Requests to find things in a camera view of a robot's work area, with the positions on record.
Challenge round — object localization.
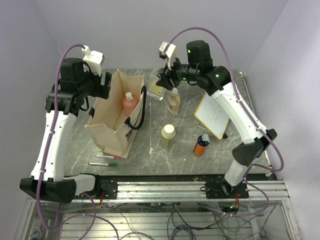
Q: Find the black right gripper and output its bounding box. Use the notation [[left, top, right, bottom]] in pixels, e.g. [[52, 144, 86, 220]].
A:
[[156, 54, 200, 90]]

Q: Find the clear square bottle black cap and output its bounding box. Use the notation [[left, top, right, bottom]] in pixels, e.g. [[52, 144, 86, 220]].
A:
[[147, 75, 165, 101]]

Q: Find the amber liquid bottle white cap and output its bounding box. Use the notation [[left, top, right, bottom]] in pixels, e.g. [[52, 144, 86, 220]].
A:
[[166, 88, 181, 117]]

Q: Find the pink liquid bottle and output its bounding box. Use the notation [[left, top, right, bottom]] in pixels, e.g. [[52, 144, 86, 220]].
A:
[[122, 92, 139, 117]]

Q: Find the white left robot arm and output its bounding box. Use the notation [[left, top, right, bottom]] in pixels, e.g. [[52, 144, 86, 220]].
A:
[[19, 56, 112, 204]]

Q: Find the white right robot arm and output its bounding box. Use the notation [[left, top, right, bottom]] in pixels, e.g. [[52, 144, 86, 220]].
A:
[[156, 40, 277, 198]]

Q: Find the beige canvas tote bag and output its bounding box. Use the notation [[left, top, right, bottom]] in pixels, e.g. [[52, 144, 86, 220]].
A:
[[85, 70, 147, 159]]

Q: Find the pale green bottle cream cap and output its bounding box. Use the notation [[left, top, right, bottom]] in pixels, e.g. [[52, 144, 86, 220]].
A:
[[160, 124, 176, 149]]

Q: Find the yellow-framed small whiteboard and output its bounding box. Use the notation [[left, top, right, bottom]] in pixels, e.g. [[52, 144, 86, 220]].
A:
[[194, 92, 230, 140]]

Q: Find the red-capped white marker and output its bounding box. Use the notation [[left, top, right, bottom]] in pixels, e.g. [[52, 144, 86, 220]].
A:
[[95, 154, 121, 159]]

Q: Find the green-capped white marker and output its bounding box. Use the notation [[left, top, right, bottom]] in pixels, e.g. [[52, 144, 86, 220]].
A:
[[88, 162, 118, 167]]

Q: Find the orange blue pump bottle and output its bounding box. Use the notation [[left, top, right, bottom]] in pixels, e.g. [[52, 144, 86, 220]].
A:
[[193, 134, 210, 157]]

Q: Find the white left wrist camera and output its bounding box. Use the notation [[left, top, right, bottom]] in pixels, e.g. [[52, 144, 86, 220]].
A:
[[81, 45, 105, 76]]

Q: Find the aluminium mounting rail frame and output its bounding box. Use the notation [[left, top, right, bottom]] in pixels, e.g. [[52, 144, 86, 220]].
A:
[[16, 174, 302, 240]]

